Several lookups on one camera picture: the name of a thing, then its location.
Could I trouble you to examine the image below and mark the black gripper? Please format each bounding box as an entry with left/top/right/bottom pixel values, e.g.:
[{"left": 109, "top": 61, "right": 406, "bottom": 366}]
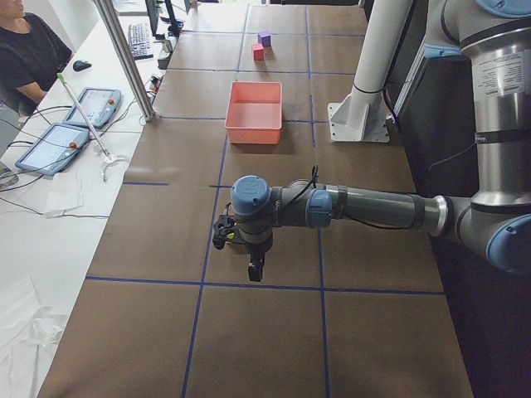
[{"left": 247, "top": 241, "right": 272, "bottom": 282}]

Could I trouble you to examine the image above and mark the black computer mouse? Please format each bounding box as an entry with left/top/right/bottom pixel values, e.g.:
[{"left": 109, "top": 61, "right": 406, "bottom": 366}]
[{"left": 72, "top": 60, "right": 92, "bottom": 72}]

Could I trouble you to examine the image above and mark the crumpled white cloth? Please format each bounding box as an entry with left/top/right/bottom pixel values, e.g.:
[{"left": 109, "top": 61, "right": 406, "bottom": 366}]
[{"left": 1, "top": 278, "right": 67, "bottom": 397}]

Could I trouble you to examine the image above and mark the black keyboard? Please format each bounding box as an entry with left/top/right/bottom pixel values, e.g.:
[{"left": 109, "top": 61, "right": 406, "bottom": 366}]
[{"left": 128, "top": 23, "right": 153, "bottom": 60}]

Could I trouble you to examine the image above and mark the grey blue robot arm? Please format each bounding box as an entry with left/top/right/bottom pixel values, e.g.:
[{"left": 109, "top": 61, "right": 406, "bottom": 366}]
[{"left": 212, "top": 1, "right": 530, "bottom": 281}]

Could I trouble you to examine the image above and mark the aluminium frame post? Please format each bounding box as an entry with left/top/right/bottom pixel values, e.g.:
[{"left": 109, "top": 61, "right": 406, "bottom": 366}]
[{"left": 94, "top": 0, "right": 155, "bottom": 122}]

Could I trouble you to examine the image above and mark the white camera pole mount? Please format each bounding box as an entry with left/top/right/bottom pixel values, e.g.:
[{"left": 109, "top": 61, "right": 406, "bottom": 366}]
[{"left": 328, "top": 0, "right": 413, "bottom": 143}]

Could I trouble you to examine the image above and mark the purple foam block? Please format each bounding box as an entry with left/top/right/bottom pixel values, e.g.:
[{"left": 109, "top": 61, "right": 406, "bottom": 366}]
[{"left": 257, "top": 31, "right": 271, "bottom": 47}]

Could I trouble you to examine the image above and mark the white paper sheet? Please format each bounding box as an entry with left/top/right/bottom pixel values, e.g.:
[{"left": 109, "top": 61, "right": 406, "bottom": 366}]
[{"left": 43, "top": 172, "right": 84, "bottom": 217}]

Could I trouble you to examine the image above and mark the white grabber reacher stick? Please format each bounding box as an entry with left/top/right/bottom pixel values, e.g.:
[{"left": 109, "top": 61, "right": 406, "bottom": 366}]
[{"left": 56, "top": 73, "right": 128, "bottom": 182}]

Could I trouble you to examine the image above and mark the upper teach pendant tablet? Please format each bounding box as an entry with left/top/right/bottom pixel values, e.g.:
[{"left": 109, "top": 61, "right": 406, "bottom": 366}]
[{"left": 78, "top": 87, "right": 121, "bottom": 129}]

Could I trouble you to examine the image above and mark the pink foam block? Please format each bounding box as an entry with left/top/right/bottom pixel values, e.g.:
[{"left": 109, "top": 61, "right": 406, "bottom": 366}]
[{"left": 251, "top": 43, "right": 265, "bottom": 61}]

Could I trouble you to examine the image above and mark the black monitor stand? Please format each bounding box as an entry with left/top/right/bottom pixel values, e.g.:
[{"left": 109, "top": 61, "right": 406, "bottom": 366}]
[{"left": 144, "top": 0, "right": 184, "bottom": 41}]

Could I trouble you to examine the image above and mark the lower teach pendant tablet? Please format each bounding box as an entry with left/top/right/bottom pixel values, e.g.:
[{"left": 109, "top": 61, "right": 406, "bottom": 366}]
[{"left": 15, "top": 123, "right": 90, "bottom": 176}]

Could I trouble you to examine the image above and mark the teach pendant tablet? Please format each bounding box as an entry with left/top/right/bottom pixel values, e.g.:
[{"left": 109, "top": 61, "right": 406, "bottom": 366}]
[
  {"left": 78, "top": 87, "right": 121, "bottom": 129},
  {"left": 15, "top": 123, "right": 90, "bottom": 176}
]

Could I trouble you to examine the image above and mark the person in black shirt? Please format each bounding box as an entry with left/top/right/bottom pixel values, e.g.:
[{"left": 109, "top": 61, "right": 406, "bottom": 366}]
[{"left": 1, "top": 1, "right": 74, "bottom": 116}]

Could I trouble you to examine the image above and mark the pink plastic bin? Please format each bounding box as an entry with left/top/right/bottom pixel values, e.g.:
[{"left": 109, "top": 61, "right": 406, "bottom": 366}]
[{"left": 225, "top": 81, "right": 282, "bottom": 145}]

